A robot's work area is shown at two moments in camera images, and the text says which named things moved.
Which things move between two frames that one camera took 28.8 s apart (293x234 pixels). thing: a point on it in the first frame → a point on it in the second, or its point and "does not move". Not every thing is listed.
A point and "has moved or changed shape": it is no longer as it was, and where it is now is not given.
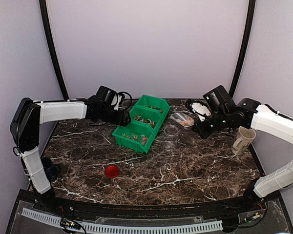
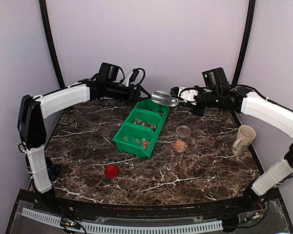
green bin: x=136 y=135 has moved or changed shape
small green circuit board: x=70 y=224 does not move
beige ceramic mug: x=245 y=137 does not move
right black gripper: x=198 y=128 → x=198 y=112
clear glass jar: x=170 y=137 → x=181 y=138
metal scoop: x=184 y=119 → x=164 y=98
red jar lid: x=112 y=171 does not move
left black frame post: x=50 y=44 does not move
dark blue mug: x=52 y=171 does not move
